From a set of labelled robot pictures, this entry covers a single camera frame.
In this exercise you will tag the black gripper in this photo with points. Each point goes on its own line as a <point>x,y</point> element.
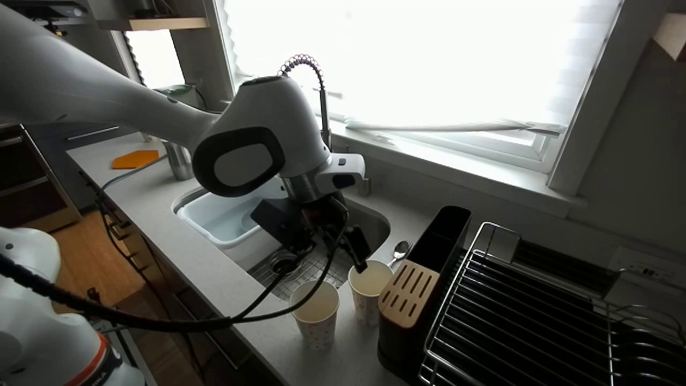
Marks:
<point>327,217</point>

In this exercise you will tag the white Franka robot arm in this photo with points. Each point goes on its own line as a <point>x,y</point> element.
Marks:
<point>87,86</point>

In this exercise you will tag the metal spoon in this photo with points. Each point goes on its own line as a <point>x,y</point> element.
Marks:
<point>399,250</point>

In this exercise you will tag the metal sink bottom grid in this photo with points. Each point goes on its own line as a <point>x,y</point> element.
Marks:
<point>313,270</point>

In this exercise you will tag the small chrome sink fitting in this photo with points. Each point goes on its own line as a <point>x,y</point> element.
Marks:
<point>365,186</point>

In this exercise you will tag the wooden knife block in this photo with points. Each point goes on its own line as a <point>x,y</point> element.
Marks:
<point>407,292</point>

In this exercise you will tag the black utensil caddy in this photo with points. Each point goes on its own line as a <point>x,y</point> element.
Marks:
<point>447,237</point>

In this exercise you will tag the white plastic wash basin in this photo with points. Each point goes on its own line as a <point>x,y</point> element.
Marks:
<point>222,216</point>

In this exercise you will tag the black sink faucet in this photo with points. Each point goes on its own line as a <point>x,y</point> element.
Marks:
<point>319,86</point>

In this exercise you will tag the white pleated window blind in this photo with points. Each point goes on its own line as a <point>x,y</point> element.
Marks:
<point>153,60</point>
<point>429,64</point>

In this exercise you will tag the metal canister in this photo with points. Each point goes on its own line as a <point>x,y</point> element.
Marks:
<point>178,164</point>

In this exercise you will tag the flat orange pad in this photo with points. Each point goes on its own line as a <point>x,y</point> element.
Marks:
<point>136,159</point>

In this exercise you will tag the wooden shelf board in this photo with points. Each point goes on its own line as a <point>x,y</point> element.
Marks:
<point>168,22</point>

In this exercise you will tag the grey drawer cabinet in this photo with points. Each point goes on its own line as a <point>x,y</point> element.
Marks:
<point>64,153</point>

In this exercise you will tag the dark open cabinet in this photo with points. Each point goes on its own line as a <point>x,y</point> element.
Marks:
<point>29,186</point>

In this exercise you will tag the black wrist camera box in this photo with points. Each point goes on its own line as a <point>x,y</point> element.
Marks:
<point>282,224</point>

